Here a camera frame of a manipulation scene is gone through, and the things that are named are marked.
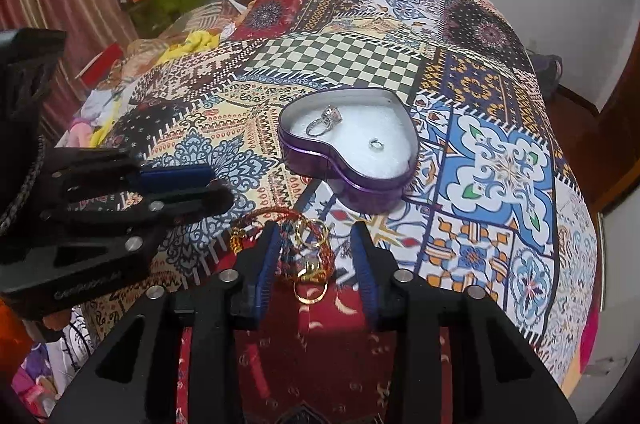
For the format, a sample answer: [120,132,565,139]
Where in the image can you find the dark shoes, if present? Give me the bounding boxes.
[530,52,565,100]

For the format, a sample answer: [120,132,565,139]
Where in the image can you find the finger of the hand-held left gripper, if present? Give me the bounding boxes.
[44,147,217,211]
[0,182,236,321]

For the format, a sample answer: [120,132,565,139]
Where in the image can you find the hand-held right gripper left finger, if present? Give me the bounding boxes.
[50,221,282,424]

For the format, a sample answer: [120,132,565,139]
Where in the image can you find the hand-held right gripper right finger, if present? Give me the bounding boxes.
[349,222,581,424]

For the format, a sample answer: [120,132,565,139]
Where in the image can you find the wooden door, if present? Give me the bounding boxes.
[560,54,640,215]

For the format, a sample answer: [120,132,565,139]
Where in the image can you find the red flat box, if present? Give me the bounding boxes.
[80,42,126,88]

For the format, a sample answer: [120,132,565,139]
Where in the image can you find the silver ring with large stone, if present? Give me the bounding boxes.
[304,104,346,137]

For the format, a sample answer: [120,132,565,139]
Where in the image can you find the orange cloth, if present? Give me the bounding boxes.
[0,296,35,385]

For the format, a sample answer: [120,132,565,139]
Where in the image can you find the patchwork patterned bedspread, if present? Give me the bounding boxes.
[65,0,601,424]

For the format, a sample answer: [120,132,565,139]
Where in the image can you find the purple heart-shaped tin box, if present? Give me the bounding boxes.
[277,88,422,213]

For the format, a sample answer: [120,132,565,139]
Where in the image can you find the yellow cloth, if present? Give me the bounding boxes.
[167,28,223,60]

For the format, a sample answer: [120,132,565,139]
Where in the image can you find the braided black cord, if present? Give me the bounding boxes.
[0,139,47,232]

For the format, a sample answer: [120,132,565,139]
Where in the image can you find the red beaded bracelet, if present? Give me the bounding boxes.
[232,207,337,281]

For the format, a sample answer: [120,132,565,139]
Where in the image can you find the gold ornament ring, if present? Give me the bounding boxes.
[298,261,326,283]

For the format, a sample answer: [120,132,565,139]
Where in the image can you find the pile of pastel clothes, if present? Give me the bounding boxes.
[70,84,136,149]

